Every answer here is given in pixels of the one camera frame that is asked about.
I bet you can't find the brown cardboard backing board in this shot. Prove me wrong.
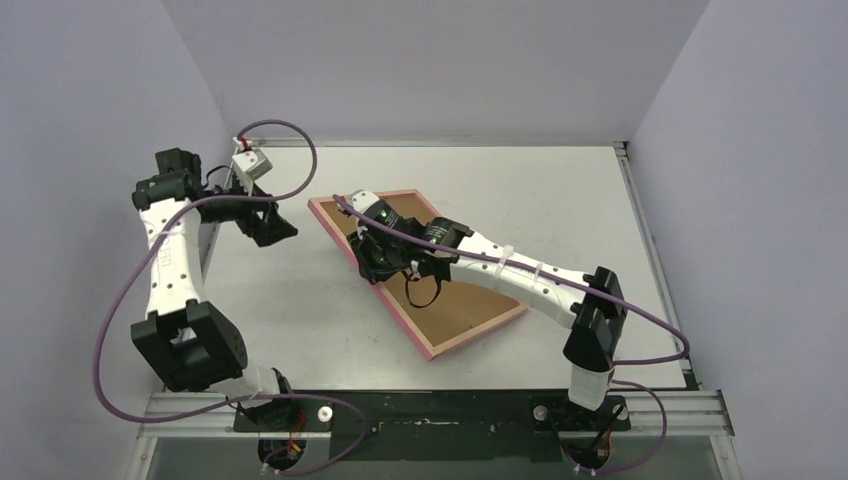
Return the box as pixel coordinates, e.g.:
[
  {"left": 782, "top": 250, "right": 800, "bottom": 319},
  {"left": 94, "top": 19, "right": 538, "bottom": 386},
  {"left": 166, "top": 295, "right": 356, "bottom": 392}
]
[{"left": 321, "top": 195, "right": 521, "bottom": 349}]

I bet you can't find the pink wooden picture frame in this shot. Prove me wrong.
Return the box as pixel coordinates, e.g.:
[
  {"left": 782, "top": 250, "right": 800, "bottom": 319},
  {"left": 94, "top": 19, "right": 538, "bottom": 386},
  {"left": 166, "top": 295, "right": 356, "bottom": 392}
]
[{"left": 307, "top": 189, "right": 530, "bottom": 363}]

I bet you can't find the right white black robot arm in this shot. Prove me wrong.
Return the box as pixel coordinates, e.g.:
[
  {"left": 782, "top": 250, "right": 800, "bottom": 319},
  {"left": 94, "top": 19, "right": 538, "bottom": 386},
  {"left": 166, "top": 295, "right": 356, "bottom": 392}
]
[{"left": 339, "top": 190, "right": 627, "bottom": 429}]

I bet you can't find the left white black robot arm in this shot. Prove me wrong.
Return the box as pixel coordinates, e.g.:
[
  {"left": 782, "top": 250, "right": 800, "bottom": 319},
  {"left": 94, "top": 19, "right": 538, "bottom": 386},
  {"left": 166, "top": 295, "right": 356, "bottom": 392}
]
[{"left": 131, "top": 148, "right": 300, "bottom": 431}]

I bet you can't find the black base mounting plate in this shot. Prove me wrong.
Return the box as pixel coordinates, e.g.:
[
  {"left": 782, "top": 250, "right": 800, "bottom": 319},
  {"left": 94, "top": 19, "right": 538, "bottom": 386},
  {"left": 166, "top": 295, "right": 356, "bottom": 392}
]
[{"left": 232, "top": 389, "right": 631, "bottom": 469}]

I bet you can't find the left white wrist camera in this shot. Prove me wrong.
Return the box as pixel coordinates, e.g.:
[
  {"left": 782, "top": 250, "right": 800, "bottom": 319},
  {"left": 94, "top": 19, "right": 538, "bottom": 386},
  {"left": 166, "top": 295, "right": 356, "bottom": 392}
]
[{"left": 231, "top": 137, "right": 273, "bottom": 196}]

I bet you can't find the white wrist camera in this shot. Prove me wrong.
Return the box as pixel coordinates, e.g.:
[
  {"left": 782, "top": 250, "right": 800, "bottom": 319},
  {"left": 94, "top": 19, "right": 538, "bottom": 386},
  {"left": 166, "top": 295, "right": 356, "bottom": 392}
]
[
  {"left": 345, "top": 190, "right": 381, "bottom": 240},
  {"left": 231, "top": 137, "right": 273, "bottom": 196}
]

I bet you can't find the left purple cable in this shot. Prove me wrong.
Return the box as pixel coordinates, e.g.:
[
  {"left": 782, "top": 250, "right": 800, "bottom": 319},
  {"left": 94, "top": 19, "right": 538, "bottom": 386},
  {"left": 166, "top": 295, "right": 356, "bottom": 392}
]
[{"left": 92, "top": 119, "right": 370, "bottom": 478}]

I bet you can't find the purple cable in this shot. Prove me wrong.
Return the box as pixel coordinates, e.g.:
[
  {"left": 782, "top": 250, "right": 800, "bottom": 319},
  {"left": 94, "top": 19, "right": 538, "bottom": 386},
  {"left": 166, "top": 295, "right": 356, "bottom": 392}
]
[
  {"left": 332, "top": 193, "right": 692, "bottom": 478},
  {"left": 92, "top": 119, "right": 370, "bottom": 478}
]

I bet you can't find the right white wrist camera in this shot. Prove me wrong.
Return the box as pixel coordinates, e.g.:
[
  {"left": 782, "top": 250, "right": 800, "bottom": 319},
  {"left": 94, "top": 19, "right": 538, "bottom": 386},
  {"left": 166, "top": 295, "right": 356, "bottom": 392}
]
[{"left": 345, "top": 190, "right": 381, "bottom": 240}]

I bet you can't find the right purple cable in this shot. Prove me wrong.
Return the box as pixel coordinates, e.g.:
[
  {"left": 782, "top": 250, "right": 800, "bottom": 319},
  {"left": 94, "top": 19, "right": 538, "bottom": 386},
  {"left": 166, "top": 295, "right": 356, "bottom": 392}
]
[{"left": 332, "top": 193, "right": 692, "bottom": 478}]

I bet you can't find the aluminium front rail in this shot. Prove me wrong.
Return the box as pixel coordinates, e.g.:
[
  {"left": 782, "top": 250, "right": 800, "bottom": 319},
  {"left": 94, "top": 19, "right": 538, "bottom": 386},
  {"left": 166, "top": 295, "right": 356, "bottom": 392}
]
[{"left": 137, "top": 390, "right": 735, "bottom": 440}]

